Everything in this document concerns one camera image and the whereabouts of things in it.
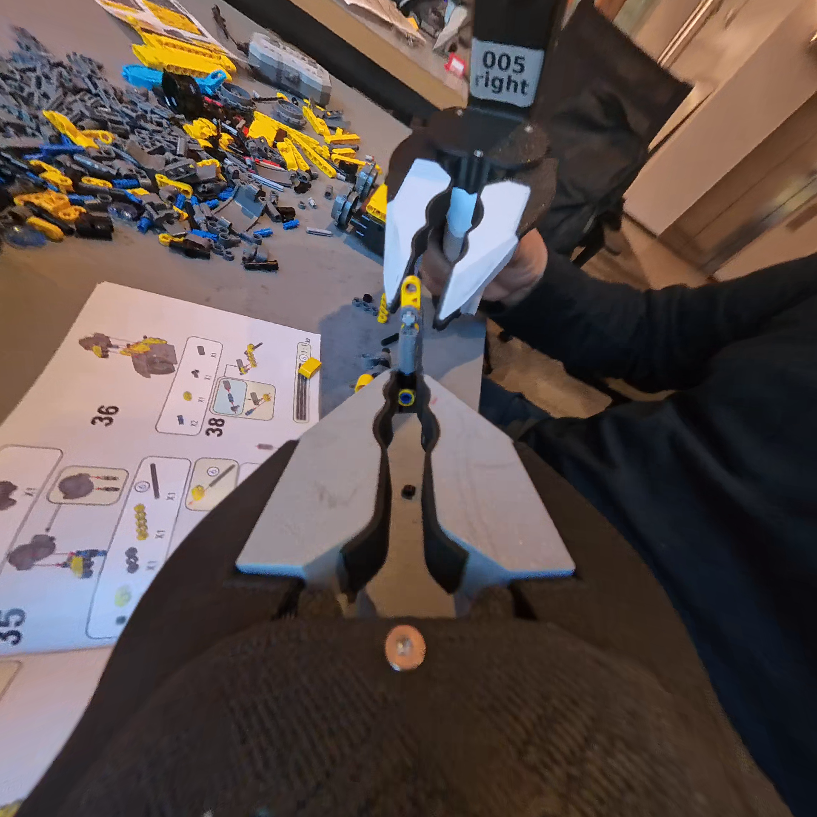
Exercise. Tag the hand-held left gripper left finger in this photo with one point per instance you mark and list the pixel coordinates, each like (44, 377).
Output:
(319, 504)

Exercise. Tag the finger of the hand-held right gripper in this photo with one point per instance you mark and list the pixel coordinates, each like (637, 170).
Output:
(491, 242)
(402, 217)

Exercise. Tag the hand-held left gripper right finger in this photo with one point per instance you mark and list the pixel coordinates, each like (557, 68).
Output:
(504, 504)

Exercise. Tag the small yellow axle assembly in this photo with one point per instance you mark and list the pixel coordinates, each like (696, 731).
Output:
(410, 293)

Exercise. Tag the yellow five-hole beam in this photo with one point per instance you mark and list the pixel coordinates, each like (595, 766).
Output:
(383, 309)

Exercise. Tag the instruction booklet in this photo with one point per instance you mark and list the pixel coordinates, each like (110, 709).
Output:
(96, 383)

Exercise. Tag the person's right forearm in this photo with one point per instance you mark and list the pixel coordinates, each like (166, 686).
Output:
(638, 325)

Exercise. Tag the person's right hand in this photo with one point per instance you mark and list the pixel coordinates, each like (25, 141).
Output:
(523, 268)

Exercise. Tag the black yellow vehicle model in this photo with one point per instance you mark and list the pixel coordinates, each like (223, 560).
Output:
(364, 210)

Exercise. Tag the small red white box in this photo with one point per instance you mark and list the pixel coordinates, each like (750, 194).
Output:
(455, 64)

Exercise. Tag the black office chair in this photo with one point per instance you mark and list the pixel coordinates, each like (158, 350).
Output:
(501, 335)

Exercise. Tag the small grey three-hole connector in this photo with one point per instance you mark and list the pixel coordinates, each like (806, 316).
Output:
(366, 307)

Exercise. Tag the background table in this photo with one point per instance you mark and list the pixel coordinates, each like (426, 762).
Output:
(383, 70)

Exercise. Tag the spread of yellow brick panels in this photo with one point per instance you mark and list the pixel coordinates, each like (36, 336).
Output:
(300, 143)

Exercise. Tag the small yellow curved piece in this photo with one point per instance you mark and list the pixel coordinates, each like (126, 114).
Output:
(311, 367)

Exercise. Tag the loose papers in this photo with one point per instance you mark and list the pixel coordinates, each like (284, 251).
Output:
(396, 16)

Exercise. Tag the grey curved panel piece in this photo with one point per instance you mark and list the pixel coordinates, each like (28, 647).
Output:
(249, 201)

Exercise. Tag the grey battery box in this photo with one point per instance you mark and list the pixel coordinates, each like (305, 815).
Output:
(287, 64)

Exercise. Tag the person's dark clothed body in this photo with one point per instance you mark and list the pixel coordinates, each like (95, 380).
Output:
(702, 542)

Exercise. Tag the wooden cabinet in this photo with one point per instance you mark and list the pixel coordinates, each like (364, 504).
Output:
(734, 191)

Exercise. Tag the blue brick panel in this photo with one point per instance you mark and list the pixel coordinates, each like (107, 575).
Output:
(143, 76)

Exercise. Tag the sticker sheet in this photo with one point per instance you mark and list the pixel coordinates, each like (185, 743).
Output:
(153, 13)

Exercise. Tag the pile of small brick pieces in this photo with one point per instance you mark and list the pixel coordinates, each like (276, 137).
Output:
(64, 96)

